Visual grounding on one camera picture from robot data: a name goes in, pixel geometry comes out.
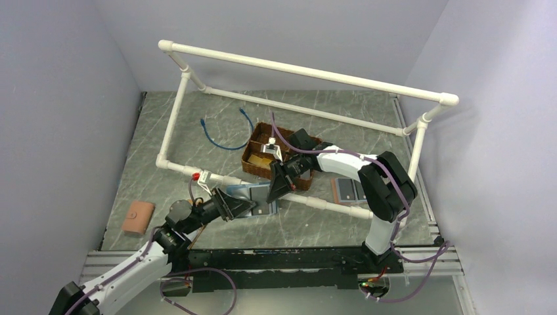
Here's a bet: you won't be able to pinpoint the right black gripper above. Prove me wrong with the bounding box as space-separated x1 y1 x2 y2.
266 154 306 204

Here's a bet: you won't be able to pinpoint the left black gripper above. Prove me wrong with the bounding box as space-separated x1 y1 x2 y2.
183 186 256 235

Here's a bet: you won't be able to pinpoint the grey credit card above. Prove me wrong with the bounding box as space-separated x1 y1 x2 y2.
250 184 272 216

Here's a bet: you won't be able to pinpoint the blue card holder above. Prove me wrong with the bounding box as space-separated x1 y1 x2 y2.
226 182 279 219

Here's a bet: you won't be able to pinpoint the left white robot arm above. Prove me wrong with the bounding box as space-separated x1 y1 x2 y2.
50 188 257 314

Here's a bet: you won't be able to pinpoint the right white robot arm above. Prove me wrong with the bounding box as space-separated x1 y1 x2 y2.
267 129 417 272

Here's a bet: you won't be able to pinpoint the gold cards in basket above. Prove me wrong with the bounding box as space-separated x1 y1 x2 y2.
248 155 273 170

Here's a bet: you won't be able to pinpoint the brown wicker divided basket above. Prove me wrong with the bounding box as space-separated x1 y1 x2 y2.
241 122 314 191

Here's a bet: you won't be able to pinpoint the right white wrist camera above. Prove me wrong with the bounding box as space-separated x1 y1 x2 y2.
261 137 283 161

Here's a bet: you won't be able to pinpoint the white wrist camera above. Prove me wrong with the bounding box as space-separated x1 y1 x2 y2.
191 171 212 195
261 137 283 161

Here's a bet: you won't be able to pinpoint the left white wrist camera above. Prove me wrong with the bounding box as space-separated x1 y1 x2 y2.
191 171 212 195

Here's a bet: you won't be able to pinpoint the blue ethernet cable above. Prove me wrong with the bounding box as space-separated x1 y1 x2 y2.
200 107 255 152

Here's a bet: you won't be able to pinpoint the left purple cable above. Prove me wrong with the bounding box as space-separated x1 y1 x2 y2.
65 178 196 315

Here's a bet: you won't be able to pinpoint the purple cable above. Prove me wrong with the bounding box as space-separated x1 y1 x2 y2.
269 112 451 305
65 178 196 315

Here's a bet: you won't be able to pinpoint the white PVC pipe frame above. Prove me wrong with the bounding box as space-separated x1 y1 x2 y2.
156 39 460 221

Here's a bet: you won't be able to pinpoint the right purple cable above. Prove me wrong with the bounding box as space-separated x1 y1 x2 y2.
269 112 451 305

